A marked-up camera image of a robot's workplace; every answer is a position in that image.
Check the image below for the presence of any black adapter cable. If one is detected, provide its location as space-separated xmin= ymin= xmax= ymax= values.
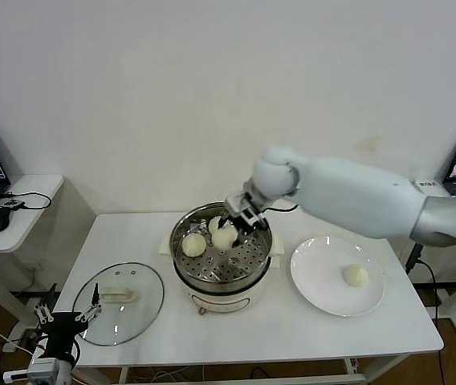
xmin=404 ymin=240 xmax=440 ymax=322

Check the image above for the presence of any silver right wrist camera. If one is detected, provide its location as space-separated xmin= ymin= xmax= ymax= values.
xmin=226 ymin=191 xmax=270 ymax=228

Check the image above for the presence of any stainless steel steamer basket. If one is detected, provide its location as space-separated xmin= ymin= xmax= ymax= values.
xmin=170 ymin=203 xmax=272 ymax=290

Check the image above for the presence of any white power strip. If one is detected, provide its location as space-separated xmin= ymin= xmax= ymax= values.
xmin=2 ymin=339 xmax=32 ymax=355

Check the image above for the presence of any white side table with mouse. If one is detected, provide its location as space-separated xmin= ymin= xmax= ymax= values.
xmin=0 ymin=174 xmax=67 ymax=334

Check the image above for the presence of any white round plate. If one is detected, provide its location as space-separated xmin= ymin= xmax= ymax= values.
xmin=290 ymin=236 xmax=385 ymax=318

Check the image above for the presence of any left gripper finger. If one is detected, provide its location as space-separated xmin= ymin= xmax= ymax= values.
xmin=33 ymin=296 xmax=55 ymax=325
xmin=75 ymin=282 xmax=103 ymax=323

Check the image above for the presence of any glass pot lid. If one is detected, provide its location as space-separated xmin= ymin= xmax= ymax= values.
xmin=71 ymin=262 xmax=165 ymax=347

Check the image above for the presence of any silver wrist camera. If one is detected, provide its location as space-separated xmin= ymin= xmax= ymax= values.
xmin=2 ymin=358 xmax=61 ymax=382
xmin=226 ymin=191 xmax=270 ymax=228

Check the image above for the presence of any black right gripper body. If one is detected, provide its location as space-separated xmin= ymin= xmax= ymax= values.
xmin=230 ymin=212 xmax=260 ymax=241

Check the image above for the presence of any cream electric cooking pot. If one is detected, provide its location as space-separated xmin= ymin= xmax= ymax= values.
xmin=158 ymin=231 xmax=285 ymax=318

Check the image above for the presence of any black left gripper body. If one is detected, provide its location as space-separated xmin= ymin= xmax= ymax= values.
xmin=40 ymin=311 xmax=90 ymax=359

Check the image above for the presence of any black hub with cable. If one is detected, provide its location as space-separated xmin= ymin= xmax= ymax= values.
xmin=0 ymin=192 xmax=53 ymax=213

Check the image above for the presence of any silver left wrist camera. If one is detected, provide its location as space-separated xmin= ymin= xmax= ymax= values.
xmin=2 ymin=358 xmax=61 ymax=382

